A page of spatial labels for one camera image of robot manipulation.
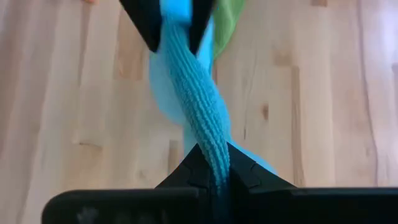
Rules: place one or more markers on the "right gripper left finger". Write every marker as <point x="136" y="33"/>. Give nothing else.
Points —
<point x="140" y="205"/>

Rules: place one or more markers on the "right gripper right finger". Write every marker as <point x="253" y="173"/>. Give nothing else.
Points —
<point x="311" y="205"/>

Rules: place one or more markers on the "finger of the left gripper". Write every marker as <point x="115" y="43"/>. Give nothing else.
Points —
<point x="146" y="18"/>
<point x="199" y="18"/>

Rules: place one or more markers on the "green microfiber towel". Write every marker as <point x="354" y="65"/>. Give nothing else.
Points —
<point x="228" y="21"/>

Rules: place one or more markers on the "teal microfiber towel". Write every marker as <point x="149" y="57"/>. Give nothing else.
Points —
<point x="192" y="93"/>

